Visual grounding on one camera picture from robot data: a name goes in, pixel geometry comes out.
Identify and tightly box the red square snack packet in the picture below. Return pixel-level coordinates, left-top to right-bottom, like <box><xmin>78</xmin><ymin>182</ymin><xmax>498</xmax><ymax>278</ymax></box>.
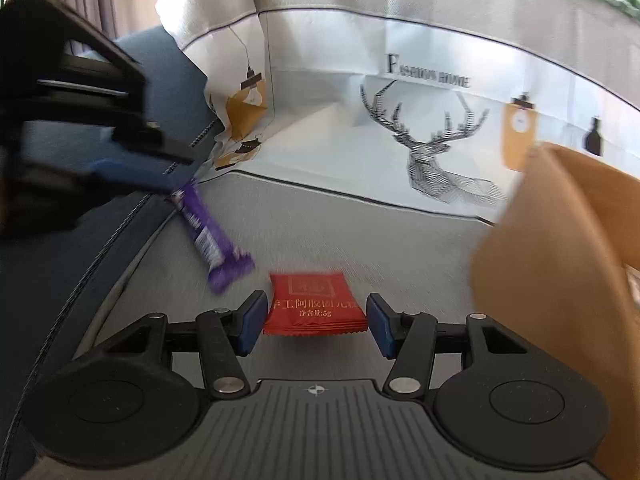
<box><xmin>262</xmin><ymin>272</ymin><xmax>368</xmax><ymax>337</ymax></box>

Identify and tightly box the grey deer print cover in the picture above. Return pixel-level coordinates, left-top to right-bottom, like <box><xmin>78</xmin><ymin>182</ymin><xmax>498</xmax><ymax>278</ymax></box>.
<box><xmin>156</xmin><ymin>0</ymin><xmax>639</xmax><ymax>220</ymax></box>

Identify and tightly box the purple chocolate bar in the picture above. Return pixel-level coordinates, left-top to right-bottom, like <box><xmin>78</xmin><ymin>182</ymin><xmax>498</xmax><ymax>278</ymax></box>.
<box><xmin>170</xmin><ymin>179</ymin><xmax>255</xmax><ymax>295</ymax></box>

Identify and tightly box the brown cardboard box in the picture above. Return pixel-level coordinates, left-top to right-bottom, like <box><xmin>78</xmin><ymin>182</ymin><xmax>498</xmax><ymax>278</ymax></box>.
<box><xmin>471</xmin><ymin>143</ymin><xmax>639</xmax><ymax>479</ymax></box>

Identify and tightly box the blue sofa armrest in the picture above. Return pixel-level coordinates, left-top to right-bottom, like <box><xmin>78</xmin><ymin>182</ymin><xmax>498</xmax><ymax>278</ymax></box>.
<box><xmin>1</xmin><ymin>26</ymin><xmax>220</xmax><ymax>430</ymax></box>

